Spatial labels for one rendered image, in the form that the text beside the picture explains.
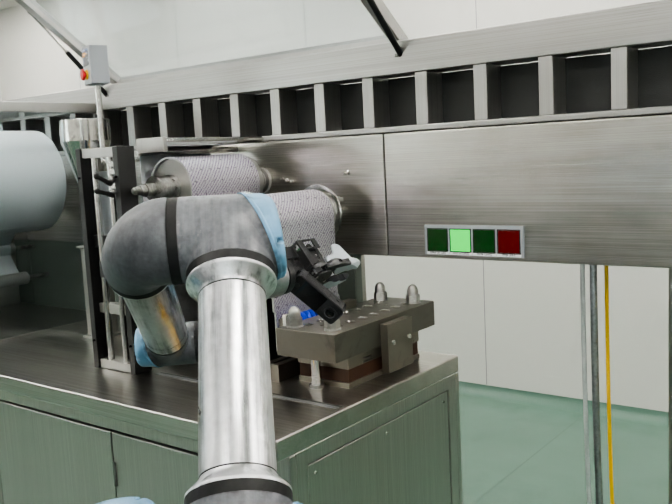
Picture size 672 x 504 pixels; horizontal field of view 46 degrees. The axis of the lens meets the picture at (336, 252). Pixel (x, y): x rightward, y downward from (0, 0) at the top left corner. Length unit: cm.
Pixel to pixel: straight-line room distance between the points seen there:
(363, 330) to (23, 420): 91
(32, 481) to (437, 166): 126
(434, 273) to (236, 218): 366
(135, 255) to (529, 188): 98
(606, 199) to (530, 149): 19
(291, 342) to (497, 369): 295
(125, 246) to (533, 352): 358
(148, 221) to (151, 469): 85
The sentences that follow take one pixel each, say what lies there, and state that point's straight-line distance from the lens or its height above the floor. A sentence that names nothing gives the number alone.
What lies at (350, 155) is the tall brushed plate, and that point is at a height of 139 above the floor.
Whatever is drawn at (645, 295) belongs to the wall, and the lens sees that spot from 417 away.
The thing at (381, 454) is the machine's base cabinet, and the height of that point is 76.
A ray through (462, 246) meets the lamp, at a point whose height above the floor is 117.
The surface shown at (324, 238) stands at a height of 120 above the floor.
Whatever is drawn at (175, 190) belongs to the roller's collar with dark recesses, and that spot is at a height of 133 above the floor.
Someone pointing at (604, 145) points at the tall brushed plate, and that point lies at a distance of 170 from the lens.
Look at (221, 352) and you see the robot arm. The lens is 93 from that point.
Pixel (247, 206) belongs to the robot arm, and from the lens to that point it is 103.
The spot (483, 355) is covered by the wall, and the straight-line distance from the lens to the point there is 459.
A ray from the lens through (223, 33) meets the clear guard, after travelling 221.
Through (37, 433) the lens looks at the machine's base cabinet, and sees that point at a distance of 211.
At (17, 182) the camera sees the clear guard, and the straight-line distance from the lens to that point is 257.
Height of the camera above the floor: 139
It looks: 7 degrees down
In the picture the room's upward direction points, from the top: 3 degrees counter-clockwise
